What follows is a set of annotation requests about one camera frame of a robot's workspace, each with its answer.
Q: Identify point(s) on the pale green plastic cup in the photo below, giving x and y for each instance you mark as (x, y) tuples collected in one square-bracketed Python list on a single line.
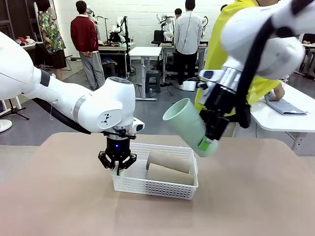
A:
[(187, 123)]

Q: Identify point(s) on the white height-adjustable desk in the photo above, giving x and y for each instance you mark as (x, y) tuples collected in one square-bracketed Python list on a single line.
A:
[(145, 51)]

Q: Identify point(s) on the person in floral shirt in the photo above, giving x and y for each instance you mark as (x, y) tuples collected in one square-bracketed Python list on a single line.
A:
[(51, 34)]

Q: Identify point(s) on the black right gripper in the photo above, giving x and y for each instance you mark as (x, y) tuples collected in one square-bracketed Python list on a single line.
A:
[(221, 98)]

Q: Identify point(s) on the person in red jacket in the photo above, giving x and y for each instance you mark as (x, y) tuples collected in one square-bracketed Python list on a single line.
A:
[(86, 37)]

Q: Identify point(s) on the black office chair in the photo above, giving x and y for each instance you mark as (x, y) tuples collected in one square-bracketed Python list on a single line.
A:
[(157, 38)]

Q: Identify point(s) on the grey cloth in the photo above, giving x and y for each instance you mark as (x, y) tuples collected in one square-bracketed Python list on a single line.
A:
[(285, 107)]

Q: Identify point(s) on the person's left hand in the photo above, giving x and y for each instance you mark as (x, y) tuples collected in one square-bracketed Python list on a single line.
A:
[(276, 96)]

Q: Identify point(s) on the person in yellow cape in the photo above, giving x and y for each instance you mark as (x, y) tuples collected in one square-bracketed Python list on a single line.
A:
[(214, 49)]

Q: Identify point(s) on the person in white shirt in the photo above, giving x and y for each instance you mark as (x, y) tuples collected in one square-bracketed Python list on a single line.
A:
[(188, 37)]

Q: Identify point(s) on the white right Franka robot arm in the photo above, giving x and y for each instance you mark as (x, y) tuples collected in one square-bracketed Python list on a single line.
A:
[(278, 49)]

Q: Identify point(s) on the black tripod stand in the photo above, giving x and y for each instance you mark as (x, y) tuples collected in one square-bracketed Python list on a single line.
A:
[(14, 111)]

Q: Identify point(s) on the grey plastic stool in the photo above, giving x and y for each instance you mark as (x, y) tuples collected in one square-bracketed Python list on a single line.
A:
[(152, 81)]

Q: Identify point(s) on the black upright pole stand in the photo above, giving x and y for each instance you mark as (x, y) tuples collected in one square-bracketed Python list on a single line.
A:
[(127, 49)]

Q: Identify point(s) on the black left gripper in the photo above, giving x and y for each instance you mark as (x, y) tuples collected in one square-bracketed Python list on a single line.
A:
[(118, 147)]

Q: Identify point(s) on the white perforated plastic basket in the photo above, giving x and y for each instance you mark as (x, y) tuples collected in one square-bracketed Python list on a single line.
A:
[(152, 189)]

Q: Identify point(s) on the beige brown plastic cup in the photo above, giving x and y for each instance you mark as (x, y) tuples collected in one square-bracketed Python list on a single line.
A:
[(169, 175), (169, 159)]

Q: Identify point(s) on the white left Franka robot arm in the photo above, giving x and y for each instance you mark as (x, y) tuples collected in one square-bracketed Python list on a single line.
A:
[(73, 98)]

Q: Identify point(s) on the person's left forearm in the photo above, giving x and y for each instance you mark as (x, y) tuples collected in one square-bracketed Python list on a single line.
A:
[(280, 87)]

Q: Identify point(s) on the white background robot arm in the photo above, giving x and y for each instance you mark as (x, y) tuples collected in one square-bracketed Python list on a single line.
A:
[(118, 29), (167, 27)]

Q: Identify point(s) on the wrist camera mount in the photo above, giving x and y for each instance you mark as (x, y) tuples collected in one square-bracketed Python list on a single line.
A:
[(189, 86), (139, 125)]

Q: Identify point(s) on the white side table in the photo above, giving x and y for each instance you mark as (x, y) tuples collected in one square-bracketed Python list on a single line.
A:
[(283, 123)]

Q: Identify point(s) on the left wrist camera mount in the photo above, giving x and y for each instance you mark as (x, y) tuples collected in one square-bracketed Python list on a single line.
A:
[(139, 125)]

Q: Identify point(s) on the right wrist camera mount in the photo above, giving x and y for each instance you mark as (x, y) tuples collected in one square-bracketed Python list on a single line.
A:
[(189, 86)]

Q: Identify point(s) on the white round stand base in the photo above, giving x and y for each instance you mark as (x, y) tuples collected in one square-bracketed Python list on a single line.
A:
[(5, 125)]

